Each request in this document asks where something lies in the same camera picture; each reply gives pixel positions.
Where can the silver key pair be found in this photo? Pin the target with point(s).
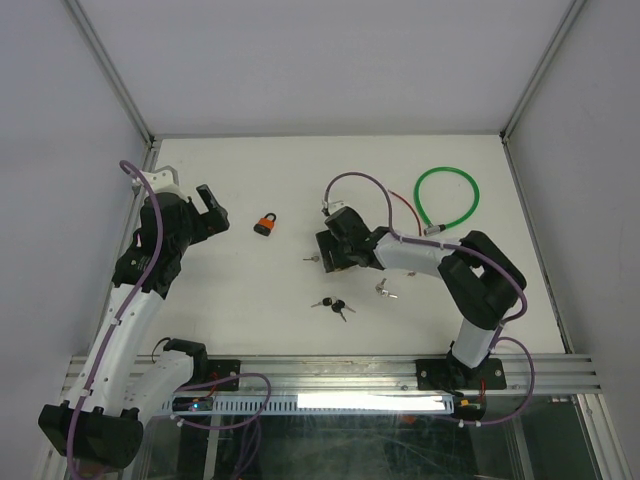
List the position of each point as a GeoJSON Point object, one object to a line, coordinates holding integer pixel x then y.
{"type": "Point", "coordinates": [381, 288]}
{"type": "Point", "coordinates": [390, 296]}

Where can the orange black padlock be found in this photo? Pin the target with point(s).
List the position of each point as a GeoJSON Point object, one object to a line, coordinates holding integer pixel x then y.
{"type": "Point", "coordinates": [264, 226]}

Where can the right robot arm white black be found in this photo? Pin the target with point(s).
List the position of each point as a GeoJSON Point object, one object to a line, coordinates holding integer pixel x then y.
{"type": "Point", "coordinates": [482, 282]}

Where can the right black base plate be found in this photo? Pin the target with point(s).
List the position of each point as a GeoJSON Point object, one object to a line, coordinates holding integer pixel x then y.
{"type": "Point", "coordinates": [443, 374]}

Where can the black head key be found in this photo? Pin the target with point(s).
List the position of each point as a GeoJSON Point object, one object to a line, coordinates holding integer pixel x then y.
{"type": "Point", "coordinates": [327, 301]}
{"type": "Point", "coordinates": [340, 307]}

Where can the aluminium mounting rail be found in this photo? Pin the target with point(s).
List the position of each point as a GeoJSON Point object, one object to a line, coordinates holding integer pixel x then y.
{"type": "Point", "coordinates": [508, 374]}

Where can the green cable lock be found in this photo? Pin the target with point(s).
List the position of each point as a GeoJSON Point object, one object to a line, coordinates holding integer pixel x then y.
{"type": "Point", "coordinates": [446, 198]}

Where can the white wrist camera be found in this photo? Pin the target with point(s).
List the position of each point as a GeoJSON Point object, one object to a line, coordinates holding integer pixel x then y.
{"type": "Point", "coordinates": [165, 180]}
{"type": "Point", "coordinates": [331, 207]}

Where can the white perforated cable duct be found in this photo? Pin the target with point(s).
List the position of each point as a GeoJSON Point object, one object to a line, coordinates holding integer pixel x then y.
{"type": "Point", "coordinates": [312, 404]}

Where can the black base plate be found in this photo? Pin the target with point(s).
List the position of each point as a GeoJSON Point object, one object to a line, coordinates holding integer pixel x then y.
{"type": "Point", "coordinates": [218, 369]}
{"type": "Point", "coordinates": [443, 374]}

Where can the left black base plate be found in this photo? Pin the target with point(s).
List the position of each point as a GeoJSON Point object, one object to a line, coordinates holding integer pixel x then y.
{"type": "Point", "coordinates": [218, 369]}

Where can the black head key right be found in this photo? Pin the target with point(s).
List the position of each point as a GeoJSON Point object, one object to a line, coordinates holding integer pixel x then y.
{"type": "Point", "coordinates": [340, 307]}

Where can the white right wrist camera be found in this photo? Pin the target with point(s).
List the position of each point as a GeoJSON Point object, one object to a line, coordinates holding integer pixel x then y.
{"type": "Point", "coordinates": [331, 207]}

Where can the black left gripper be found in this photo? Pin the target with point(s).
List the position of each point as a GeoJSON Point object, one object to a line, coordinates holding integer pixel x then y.
{"type": "Point", "coordinates": [208, 223]}

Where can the red cable padlock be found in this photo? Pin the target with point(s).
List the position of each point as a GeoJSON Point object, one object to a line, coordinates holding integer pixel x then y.
{"type": "Point", "coordinates": [411, 208]}

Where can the black head key left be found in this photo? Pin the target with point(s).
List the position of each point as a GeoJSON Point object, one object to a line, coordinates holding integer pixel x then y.
{"type": "Point", "coordinates": [327, 301]}

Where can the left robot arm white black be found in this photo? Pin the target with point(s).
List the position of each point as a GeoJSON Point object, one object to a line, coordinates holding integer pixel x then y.
{"type": "Point", "coordinates": [103, 416]}

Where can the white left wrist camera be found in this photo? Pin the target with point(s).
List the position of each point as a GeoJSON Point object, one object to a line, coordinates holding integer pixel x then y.
{"type": "Point", "coordinates": [165, 180]}

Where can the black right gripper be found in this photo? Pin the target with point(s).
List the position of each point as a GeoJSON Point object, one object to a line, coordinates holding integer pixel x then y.
{"type": "Point", "coordinates": [326, 243]}

